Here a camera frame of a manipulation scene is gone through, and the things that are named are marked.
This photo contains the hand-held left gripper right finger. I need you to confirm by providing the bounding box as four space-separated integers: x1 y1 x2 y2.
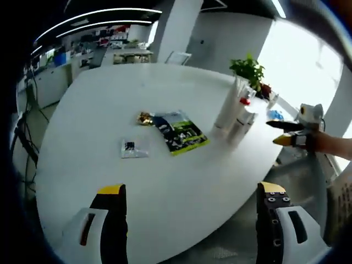
255 181 322 264

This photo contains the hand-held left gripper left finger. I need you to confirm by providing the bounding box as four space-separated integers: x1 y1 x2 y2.
62 183 129 264

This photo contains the beige skincare cream tube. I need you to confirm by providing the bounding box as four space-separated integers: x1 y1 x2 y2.
214 75 248 130

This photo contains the clear plastic packet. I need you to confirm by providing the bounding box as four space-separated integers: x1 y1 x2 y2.
120 137 151 160

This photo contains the black and green skincare sachet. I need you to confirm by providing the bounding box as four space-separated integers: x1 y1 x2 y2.
152 110 211 157

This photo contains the gold skincare sachet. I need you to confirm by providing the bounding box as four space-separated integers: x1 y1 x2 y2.
136 111 155 126

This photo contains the blue storage bin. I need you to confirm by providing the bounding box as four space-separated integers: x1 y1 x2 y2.
53 53 67 67

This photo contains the person's right hand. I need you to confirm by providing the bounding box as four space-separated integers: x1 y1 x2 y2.
305 131 328 152

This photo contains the blue plastic packet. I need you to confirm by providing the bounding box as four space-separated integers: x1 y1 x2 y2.
267 109 284 122

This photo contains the red flowering plant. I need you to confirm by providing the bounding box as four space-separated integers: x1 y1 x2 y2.
259 83 273 99

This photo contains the green potted plant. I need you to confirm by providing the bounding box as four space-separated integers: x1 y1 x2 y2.
229 53 266 92

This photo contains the person's beige patterned garment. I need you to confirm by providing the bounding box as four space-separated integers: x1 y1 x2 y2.
326 174 352 247

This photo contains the black tripod stand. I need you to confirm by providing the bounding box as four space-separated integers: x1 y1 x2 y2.
15 82 41 166

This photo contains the white chair back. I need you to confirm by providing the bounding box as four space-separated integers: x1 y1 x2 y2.
164 50 193 67

